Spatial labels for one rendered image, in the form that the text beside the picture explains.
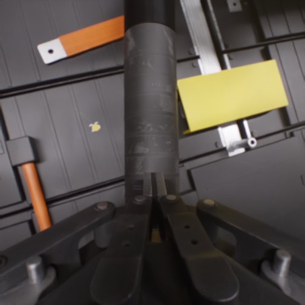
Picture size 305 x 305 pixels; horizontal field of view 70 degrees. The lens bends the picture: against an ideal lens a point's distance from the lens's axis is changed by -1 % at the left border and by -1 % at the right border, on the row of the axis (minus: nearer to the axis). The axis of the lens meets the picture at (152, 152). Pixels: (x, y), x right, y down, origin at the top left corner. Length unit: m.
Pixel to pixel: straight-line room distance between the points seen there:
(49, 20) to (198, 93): 0.21
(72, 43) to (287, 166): 0.35
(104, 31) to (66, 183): 0.20
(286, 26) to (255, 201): 0.29
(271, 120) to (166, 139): 0.26
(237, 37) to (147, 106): 0.27
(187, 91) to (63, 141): 0.17
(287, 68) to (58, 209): 0.40
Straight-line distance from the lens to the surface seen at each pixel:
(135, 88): 0.18
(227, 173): 0.33
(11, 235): 0.31
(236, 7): 0.44
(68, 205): 0.30
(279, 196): 0.38
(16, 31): 0.35
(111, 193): 0.29
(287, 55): 0.44
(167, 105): 0.18
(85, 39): 0.33
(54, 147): 0.30
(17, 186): 0.30
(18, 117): 0.31
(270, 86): 0.37
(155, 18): 0.20
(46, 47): 0.33
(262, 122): 0.39
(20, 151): 0.29
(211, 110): 0.31
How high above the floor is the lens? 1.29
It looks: 78 degrees down
